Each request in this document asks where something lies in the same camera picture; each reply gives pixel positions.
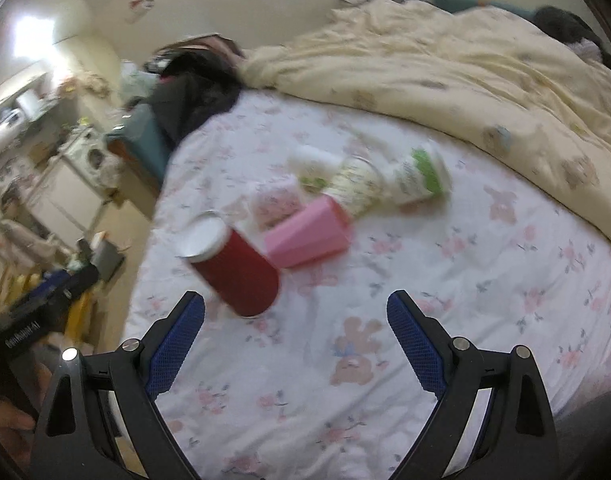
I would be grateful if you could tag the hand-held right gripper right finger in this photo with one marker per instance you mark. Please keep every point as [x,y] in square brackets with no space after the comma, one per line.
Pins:
[415,345]

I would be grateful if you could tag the white cup with green dots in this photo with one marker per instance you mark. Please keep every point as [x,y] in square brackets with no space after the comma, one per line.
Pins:
[313,162]

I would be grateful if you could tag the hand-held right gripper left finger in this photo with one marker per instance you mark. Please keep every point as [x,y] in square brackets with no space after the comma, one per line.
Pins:
[178,340]

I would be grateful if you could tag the teal bed frame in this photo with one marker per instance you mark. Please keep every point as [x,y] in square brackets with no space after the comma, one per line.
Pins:
[145,145]

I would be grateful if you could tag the red cup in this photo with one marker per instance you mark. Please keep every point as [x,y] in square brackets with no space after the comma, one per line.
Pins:
[235,270]

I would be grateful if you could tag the floral bed sheet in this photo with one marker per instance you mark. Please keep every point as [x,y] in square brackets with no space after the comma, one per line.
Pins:
[305,395]

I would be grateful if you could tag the dark cloth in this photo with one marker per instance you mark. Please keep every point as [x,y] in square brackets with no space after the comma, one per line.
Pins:
[568,25]

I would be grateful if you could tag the cream patterned cup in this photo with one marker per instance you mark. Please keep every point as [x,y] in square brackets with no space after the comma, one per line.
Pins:
[355,185]

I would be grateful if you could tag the cream bear print blanket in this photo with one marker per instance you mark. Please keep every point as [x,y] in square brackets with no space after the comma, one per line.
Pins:
[435,70]

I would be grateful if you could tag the person's left hand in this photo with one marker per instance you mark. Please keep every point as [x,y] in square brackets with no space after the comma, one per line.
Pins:
[7,415]

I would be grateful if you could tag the pink floral cup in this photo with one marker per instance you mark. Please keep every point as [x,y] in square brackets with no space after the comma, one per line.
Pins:
[275,205]

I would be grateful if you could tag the white cabinet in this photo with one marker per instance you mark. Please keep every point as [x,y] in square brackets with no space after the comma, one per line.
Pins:
[77,180]

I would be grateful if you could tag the wall sticker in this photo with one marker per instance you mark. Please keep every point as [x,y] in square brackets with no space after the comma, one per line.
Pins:
[139,7]

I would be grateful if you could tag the yellow plastic stool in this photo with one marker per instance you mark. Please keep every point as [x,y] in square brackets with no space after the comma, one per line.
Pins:
[80,312]

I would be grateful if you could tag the dark clothes pile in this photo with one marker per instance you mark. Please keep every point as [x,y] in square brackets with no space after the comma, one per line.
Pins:
[195,95]

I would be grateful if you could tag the green and white cup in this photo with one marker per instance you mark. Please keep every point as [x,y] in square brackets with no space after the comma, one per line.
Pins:
[420,175]

